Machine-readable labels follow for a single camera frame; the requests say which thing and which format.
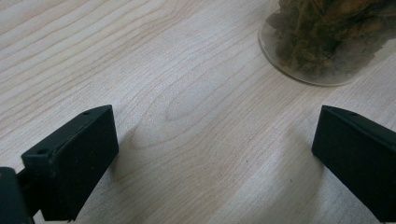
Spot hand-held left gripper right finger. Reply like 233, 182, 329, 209
311, 105, 396, 223

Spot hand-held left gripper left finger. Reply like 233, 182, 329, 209
21, 105, 120, 222

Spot glass jar brown dried contents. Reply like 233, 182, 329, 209
257, 0, 396, 88

